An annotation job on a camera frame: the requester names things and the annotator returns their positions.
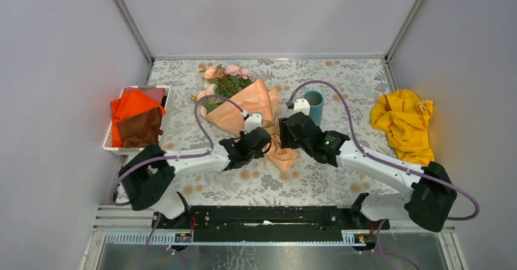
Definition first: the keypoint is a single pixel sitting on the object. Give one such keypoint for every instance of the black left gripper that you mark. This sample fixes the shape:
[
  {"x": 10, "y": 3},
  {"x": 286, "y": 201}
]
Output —
[{"x": 258, "y": 155}]

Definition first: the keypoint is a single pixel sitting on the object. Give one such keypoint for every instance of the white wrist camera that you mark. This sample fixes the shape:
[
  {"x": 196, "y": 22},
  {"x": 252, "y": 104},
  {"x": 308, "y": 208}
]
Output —
[
  {"x": 299, "y": 105},
  {"x": 252, "y": 121}
]

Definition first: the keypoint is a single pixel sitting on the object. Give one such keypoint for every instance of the yellow crumpled cloth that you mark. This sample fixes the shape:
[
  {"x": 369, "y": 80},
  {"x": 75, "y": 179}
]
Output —
[{"x": 405, "y": 118}]

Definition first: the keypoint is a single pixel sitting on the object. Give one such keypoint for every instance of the orange cloth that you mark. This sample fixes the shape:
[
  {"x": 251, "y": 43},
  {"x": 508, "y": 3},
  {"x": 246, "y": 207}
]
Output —
[{"x": 130, "y": 104}]

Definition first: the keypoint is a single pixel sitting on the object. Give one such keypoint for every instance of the teal cylindrical vase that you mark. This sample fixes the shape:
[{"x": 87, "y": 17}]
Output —
[{"x": 316, "y": 102}]

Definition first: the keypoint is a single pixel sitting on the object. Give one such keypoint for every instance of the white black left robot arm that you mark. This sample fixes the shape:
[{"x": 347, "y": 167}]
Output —
[{"x": 147, "y": 178}]

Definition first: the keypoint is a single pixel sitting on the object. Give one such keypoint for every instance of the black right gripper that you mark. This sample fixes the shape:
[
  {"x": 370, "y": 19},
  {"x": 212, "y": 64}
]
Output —
[{"x": 285, "y": 133}]

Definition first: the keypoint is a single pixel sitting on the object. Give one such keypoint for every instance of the pink cloth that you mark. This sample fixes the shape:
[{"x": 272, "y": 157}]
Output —
[{"x": 156, "y": 94}]

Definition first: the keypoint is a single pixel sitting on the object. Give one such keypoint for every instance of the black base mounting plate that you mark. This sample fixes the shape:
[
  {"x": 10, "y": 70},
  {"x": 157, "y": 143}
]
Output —
[{"x": 268, "y": 224}]

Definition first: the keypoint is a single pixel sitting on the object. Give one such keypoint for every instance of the brown cloth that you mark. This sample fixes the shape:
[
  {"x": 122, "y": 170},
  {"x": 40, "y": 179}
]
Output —
[{"x": 141, "y": 130}]

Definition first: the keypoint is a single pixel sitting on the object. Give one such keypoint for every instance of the floral patterned table mat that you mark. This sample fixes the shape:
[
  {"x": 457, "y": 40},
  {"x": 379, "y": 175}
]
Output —
[{"x": 350, "y": 88}]

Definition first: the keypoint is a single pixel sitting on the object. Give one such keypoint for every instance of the brown paper ribbon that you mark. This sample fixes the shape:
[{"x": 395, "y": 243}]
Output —
[{"x": 272, "y": 127}]

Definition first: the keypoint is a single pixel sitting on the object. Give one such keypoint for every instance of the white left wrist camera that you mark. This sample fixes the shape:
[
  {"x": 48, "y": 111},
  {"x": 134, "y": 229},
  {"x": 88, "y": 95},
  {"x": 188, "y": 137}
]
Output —
[{"x": 252, "y": 121}]

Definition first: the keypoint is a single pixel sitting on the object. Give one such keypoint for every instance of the aluminium frame rail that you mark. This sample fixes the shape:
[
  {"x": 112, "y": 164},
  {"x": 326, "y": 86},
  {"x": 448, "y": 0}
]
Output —
[{"x": 133, "y": 29}]

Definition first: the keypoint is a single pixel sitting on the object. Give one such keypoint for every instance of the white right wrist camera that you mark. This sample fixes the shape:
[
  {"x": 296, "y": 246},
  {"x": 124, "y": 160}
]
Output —
[{"x": 299, "y": 105}]

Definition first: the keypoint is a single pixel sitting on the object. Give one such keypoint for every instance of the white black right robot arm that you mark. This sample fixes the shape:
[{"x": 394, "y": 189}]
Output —
[{"x": 421, "y": 192}]

